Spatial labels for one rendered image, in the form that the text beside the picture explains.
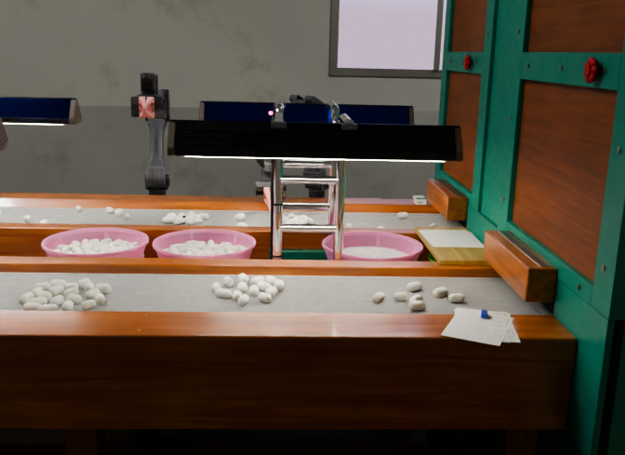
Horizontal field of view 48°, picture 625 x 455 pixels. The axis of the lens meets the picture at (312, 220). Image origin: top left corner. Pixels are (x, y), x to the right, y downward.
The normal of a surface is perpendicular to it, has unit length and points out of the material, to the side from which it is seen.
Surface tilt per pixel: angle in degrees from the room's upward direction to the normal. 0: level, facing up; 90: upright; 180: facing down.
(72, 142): 90
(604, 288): 90
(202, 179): 90
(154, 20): 90
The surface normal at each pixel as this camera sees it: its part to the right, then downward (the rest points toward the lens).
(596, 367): -1.00, -0.01
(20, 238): 0.04, 0.24
